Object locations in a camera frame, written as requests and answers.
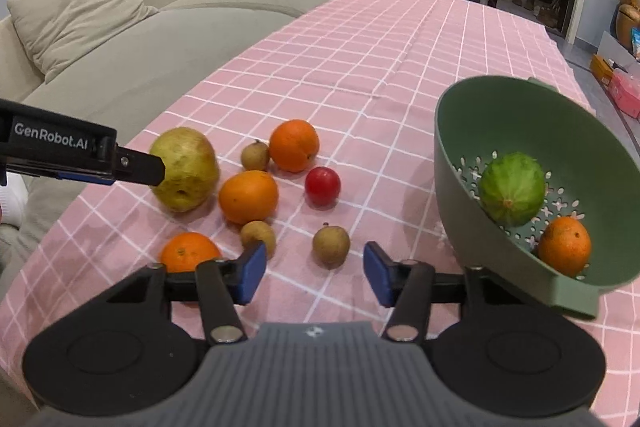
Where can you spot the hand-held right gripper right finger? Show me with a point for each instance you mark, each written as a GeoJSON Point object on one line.
{"type": "Point", "coordinates": [376, 274]}

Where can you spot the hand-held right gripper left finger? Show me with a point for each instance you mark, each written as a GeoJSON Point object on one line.
{"type": "Point", "coordinates": [253, 271]}

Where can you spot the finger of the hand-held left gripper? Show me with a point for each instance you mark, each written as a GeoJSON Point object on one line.
{"type": "Point", "coordinates": [142, 168]}

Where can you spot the large green-yellow pear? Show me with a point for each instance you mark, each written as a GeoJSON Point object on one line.
{"type": "Point", "coordinates": [192, 167]}

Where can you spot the green plastic colander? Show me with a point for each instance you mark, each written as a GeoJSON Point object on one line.
{"type": "Point", "coordinates": [590, 142]}

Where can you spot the small brown round fruit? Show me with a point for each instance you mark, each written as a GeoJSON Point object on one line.
{"type": "Point", "coordinates": [255, 156]}
{"type": "Point", "coordinates": [259, 236]}
{"type": "Point", "coordinates": [331, 247]}

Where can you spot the orange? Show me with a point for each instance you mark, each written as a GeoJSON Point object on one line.
{"type": "Point", "coordinates": [294, 145]}
{"type": "Point", "coordinates": [248, 197]}
{"type": "Point", "coordinates": [189, 251]}
{"type": "Point", "coordinates": [564, 247]}

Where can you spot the white cloth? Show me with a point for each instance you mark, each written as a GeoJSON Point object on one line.
{"type": "Point", "coordinates": [12, 204]}

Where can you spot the small red apple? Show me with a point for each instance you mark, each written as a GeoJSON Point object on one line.
{"type": "Point", "coordinates": [323, 187]}

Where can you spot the beige sofa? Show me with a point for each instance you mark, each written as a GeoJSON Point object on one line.
{"type": "Point", "coordinates": [165, 42]}

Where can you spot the beige cushion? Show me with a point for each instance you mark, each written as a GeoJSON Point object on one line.
{"type": "Point", "coordinates": [75, 7]}

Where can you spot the small green watermelon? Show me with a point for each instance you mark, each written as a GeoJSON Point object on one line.
{"type": "Point", "coordinates": [512, 189]}

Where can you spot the pink checked tablecloth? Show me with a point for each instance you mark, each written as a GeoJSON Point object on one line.
{"type": "Point", "coordinates": [360, 72]}

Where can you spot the orange cardboard box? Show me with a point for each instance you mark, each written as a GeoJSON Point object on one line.
{"type": "Point", "coordinates": [601, 69]}

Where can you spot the pink storage box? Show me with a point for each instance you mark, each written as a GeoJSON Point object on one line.
{"type": "Point", "coordinates": [626, 93]}

